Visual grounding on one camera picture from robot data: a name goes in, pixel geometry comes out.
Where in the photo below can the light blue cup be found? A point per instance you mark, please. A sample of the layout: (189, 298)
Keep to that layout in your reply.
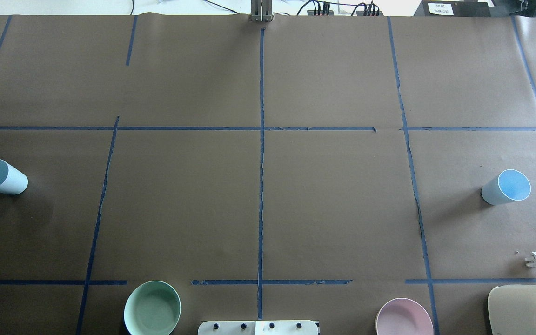
(12, 181)
(508, 187)

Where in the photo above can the black power strip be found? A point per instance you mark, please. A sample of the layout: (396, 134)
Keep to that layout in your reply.
(346, 12)

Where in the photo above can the green bowl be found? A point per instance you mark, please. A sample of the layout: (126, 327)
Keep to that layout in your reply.
(153, 308)

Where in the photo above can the pink bowl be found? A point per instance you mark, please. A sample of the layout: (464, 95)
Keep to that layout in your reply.
(403, 316)

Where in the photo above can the black box with label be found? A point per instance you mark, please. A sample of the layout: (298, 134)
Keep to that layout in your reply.
(453, 8)

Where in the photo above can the cream toaster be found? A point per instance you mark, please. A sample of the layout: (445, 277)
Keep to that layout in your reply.
(512, 310)

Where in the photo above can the grey aluminium camera post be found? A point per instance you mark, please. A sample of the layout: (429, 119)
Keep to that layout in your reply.
(261, 11)

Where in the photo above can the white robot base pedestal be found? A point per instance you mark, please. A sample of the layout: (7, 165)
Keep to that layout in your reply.
(260, 327)

